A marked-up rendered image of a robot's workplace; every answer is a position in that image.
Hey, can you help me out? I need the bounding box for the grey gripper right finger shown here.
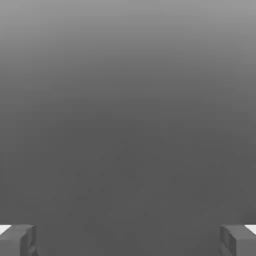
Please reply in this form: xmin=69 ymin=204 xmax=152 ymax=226
xmin=218 ymin=224 xmax=256 ymax=256

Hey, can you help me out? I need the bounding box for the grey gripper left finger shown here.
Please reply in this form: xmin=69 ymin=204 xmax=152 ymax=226
xmin=0 ymin=223 xmax=39 ymax=256

